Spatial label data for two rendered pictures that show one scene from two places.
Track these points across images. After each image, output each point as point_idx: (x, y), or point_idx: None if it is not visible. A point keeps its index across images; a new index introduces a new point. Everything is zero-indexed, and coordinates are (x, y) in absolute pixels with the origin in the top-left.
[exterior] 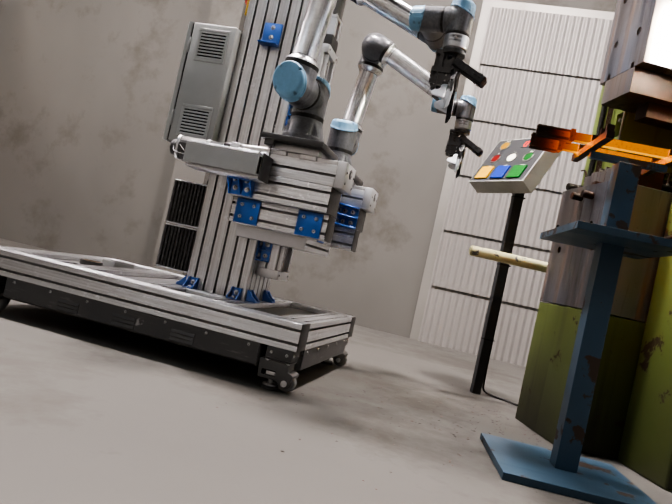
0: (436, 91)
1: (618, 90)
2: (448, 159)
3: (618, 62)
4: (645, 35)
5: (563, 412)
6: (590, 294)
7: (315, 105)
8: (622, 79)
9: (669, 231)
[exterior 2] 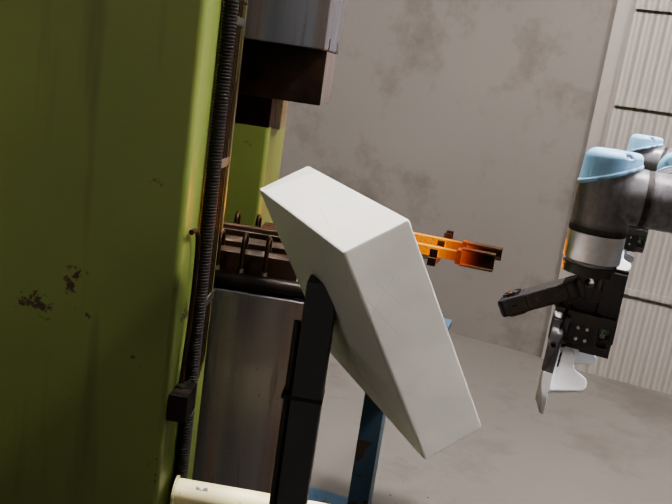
0: (627, 256)
1: (328, 89)
2: (590, 358)
3: (335, 22)
4: (345, 1)
5: (371, 493)
6: None
7: None
8: (331, 69)
9: None
